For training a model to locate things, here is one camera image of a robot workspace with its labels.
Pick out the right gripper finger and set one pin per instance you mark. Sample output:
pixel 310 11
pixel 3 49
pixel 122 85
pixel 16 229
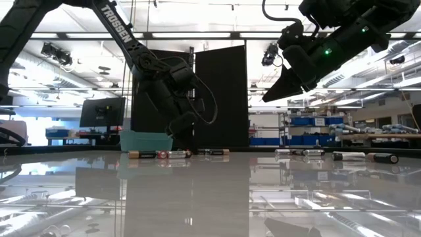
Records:
pixel 286 93
pixel 284 84

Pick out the silver battery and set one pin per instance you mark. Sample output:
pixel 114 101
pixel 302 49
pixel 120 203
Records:
pixel 313 152
pixel 283 152
pixel 179 154
pixel 348 156
pixel 201 151

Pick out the black copper battery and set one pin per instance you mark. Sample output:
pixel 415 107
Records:
pixel 142 154
pixel 383 158
pixel 218 152

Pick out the grey background robot arm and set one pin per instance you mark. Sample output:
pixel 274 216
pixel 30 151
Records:
pixel 399 127
pixel 342 126

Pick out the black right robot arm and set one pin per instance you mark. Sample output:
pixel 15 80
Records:
pixel 361 19

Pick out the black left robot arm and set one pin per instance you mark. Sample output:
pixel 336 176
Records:
pixel 116 28

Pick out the blue storage bin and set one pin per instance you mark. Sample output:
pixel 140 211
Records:
pixel 301 121
pixel 335 121
pixel 263 142
pixel 306 141

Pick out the metal shelf rack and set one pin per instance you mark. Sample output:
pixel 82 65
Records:
pixel 283 131

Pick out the teal plastic bin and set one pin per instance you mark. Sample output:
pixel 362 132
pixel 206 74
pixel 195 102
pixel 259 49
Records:
pixel 144 143

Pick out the black partition panel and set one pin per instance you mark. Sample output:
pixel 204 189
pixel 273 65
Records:
pixel 139 125
pixel 227 98

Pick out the black background monitor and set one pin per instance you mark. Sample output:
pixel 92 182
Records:
pixel 102 112

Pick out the black ceiling fixture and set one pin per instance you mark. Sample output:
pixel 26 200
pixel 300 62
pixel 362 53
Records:
pixel 397 60

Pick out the wooden background table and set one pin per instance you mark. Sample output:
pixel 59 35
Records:
pixel 378 136

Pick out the dark background desk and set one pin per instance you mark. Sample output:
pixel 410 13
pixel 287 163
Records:
pixel 82 135

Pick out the blue box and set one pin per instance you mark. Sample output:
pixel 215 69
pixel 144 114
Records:
pixel 57 133

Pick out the black rail mounted camera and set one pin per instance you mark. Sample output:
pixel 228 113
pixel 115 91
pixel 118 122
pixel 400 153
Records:
pixel 56 52
pixel 271 52

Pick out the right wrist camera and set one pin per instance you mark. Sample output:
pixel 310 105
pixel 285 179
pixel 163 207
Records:
pixel 292 36

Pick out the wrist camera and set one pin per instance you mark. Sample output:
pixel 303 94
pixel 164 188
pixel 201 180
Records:
pixel 292 36
pixel 183 76

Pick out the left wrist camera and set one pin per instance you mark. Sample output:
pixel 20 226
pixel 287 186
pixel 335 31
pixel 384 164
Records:
pixel 183 76

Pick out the overhead frame rail with lights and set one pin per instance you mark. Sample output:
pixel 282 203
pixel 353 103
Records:
pixel 235 35

